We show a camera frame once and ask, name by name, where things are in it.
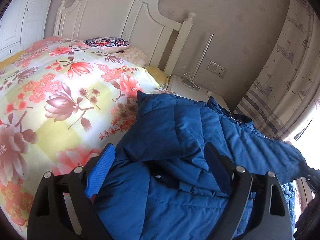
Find blue puffer jacket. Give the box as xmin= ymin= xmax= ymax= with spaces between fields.
xmin=94 ymin=92 xmax=306 ymax=239

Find floral bed quilt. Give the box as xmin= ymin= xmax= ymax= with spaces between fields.
xmin=1 ymin=37 xmax=162 ymax=239

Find patterned window curtain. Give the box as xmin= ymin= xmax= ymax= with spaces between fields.
xmin=235 ymin=0 xmax=319 ymax=140

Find white desk lamp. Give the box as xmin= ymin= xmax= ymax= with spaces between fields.
xmin=181 ymin=33 xmax=214 ymax=91

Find white nightstand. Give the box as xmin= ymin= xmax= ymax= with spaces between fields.
xmin=168 ymin=75 xmax=230 ymax=111

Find yellow pillow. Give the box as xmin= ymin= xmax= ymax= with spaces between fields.
xmin=146 ymin=66 xmax=169 ymax=88

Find beige checkered pillow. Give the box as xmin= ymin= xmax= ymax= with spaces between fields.
xmin=114 ymin=47 xmax=148 ymax=67

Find colourful patterned pillow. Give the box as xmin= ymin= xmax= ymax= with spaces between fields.
xmin=83 ymin=36 xmax=130 ymax=54

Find white wardrobe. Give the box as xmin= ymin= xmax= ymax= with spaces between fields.
xmin=1 ymin=0 xmax=52 ymax=61

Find white wooden headboard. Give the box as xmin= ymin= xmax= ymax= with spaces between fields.
xmin=53 ymin=0 xmax=196 ymax=76

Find white charger cable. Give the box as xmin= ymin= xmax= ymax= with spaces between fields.
xmin=179 ymin=72 xmax=218 ymax=97

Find wall socket plate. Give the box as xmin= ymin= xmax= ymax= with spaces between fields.
xmin=207 ymin=61 xmax=227 ymax=78

